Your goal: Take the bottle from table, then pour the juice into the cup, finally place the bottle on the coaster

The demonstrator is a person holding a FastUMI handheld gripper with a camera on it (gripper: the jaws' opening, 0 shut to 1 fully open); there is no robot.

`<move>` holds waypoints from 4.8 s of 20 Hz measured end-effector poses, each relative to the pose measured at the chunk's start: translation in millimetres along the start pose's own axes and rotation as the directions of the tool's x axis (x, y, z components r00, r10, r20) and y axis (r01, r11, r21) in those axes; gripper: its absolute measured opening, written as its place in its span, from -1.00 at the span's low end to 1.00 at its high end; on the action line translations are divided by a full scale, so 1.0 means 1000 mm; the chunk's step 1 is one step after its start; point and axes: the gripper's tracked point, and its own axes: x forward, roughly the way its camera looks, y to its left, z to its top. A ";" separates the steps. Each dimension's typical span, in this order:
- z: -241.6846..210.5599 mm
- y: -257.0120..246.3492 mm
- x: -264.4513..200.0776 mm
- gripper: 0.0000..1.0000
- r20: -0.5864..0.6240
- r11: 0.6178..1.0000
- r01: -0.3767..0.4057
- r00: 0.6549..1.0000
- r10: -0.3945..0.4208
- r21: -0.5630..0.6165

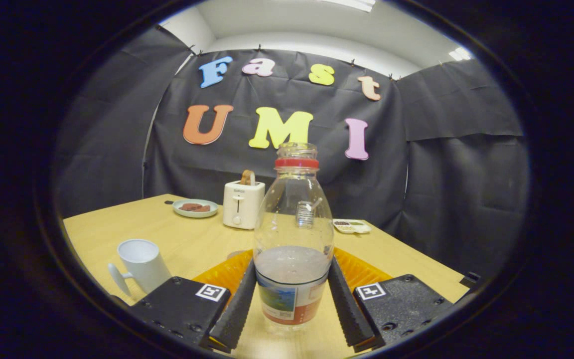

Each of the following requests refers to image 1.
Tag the wooden table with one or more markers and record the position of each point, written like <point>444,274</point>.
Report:
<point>192,242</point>

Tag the long ceiling light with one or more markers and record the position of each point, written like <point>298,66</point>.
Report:
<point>352,4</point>

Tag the small ceiling light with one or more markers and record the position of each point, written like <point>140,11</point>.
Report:
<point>460,54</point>

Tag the pale green plate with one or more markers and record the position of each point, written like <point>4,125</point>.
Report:
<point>210,214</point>

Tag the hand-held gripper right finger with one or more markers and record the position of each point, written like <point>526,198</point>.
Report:
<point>349,309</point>

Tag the white snack tray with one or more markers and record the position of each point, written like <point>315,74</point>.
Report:
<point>352,227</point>

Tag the round brown coaster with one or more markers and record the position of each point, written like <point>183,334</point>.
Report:
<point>237,254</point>

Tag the clear plastic juice bottle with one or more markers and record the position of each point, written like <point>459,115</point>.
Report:
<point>292,279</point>

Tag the brown toast slice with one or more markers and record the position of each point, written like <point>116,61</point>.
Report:
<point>248,177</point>

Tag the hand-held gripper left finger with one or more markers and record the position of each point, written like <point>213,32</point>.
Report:
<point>237,309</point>

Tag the black backdrop cloth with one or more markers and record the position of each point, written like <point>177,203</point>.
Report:
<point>416,189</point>

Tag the white toaster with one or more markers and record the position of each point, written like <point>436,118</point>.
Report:
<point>243,207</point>

